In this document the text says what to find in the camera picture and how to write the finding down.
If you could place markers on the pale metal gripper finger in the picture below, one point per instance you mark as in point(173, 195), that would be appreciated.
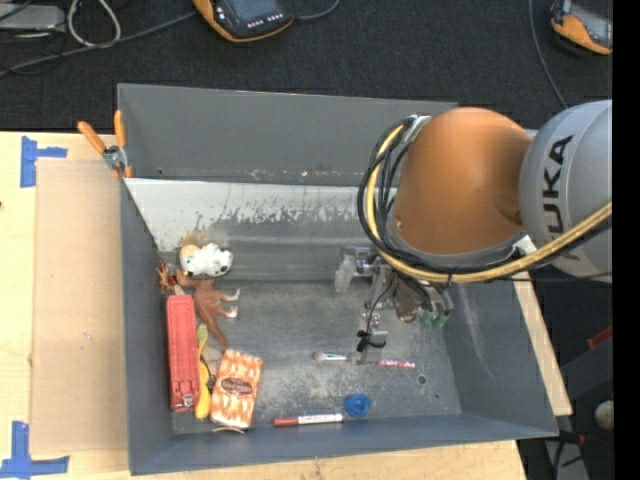
point(374, 343)
point(346, 273)

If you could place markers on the blue round cap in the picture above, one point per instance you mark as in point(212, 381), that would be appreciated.
point(357, 405)

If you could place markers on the grey metal bin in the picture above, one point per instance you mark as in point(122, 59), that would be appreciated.
point(300, 318)

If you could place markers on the red and white marker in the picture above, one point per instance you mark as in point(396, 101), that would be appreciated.
point(310, 419)

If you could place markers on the white spotted toy animal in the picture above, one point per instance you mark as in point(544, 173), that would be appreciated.
point(206, 260)

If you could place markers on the brown toy deer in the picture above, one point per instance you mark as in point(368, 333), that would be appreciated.
point(207, 300)

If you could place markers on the orange and white packet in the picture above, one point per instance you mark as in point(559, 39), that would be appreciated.
point(237, 388)

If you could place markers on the yellow toy banana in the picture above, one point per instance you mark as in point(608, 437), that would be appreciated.
point(202, 403)

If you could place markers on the red flat block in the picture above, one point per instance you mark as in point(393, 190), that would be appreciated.
point(182, 353)

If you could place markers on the brown cardboard board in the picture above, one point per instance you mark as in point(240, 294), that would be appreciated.
point(75, 293)

